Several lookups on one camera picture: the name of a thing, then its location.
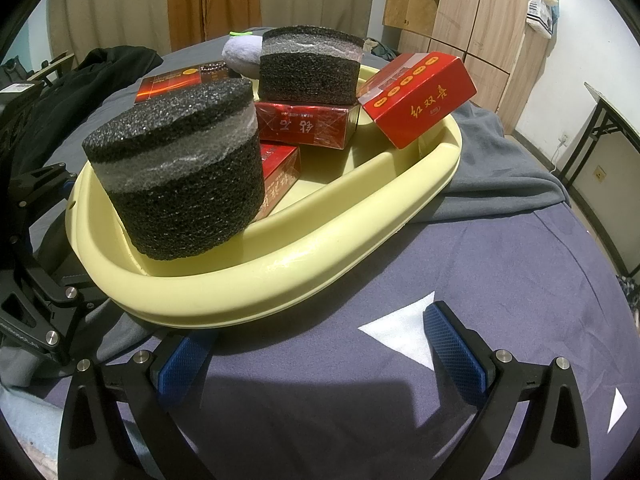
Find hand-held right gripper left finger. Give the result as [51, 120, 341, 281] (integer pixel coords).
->
[59, 332, 217, 480]

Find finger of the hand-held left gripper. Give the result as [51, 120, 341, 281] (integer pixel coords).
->
[0, 255, 103, 368]
[7, 161, 81, 211]

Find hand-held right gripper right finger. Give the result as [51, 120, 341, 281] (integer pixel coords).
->
[422, 301, 594, 480]

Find black foam cylinder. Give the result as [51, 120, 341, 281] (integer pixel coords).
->
[259, 26, 366, 103]
[82, 77, 266, 262]

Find yellow plastic basin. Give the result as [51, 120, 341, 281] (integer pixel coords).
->
[65, 62, 463, 331]

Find red cardboard box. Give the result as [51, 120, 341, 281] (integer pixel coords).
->
[252, 141, 302, 223]

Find red box yellow dots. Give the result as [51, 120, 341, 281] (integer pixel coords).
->
[356, 51, 478, 151]

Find red box white label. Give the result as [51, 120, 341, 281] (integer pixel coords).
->
[254, 100, 362, 151]

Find black case white label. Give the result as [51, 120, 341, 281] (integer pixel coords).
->
[0, 79, 46, 111]

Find light blue cloth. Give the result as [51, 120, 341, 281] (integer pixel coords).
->
[0, 385, 66, 466]

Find wooden board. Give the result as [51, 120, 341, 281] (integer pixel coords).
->
[42, 51, 72, 81]

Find black jacket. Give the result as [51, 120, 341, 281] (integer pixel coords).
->
[10, 45, 165, 176]

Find dark red orange box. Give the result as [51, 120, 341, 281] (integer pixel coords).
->
[135, 60, 231, 106]

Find grey blanket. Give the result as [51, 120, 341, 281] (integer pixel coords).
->
[400, 101, 572, 228]

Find beige and orange curtain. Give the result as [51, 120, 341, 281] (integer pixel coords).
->
[47, 0, 381, 56]

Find lavender plush ball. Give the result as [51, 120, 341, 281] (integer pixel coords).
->
[221, 32, 266, 80]

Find folding table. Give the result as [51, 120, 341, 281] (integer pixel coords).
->
[584, 81, 640, 281]

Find dark green cloth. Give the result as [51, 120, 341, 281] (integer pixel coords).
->
[365, 37, 401, 66]

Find light wooden wardrobe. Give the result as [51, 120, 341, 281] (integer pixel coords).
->
[382, 0, 563, 136]

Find white plastic bag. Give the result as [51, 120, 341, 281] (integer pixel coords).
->
[526, 0, 560, 41]

